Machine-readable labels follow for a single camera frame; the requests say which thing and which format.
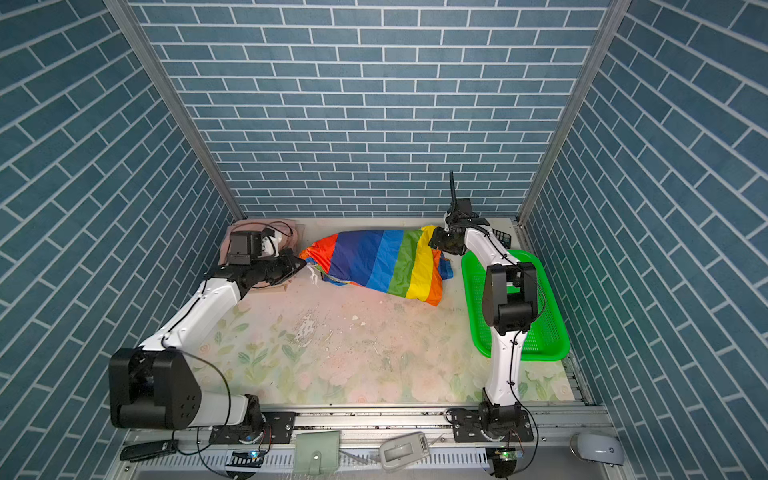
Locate black calculator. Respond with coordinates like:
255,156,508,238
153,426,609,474
492,229,512,250

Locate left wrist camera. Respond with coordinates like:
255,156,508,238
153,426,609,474
226,231,278,266

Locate black remote control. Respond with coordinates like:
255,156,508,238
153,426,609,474
119,439,178,462

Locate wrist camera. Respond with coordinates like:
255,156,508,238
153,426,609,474
226,231,278,266
445,198,476,227

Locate circuit board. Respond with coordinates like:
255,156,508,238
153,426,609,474
225,451,264,480
485,447,524,479

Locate pink shorts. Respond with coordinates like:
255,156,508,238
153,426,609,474
218,219,301,265

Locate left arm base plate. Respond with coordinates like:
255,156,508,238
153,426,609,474
209,411,296,446

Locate colourful patterned shorts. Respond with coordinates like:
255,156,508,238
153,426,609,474
300,225,453,306

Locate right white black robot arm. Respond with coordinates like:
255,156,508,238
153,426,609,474
430,221,539,442

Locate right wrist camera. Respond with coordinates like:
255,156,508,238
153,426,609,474
445,198,476,227

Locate left circuit board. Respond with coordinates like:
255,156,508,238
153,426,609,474
225,451,264,480

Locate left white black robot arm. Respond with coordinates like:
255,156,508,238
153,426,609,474
108,249,306,444

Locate light green wallet pouch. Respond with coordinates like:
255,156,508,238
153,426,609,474
293,430,341,476

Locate right circuit board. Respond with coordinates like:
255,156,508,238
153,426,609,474
485,447,524,479

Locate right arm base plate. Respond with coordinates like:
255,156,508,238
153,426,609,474
445,407,535,443

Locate white computer mouse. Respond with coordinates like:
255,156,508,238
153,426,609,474
569,432,625,466

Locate green plastic basket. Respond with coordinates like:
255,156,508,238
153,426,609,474
461,249,570,362

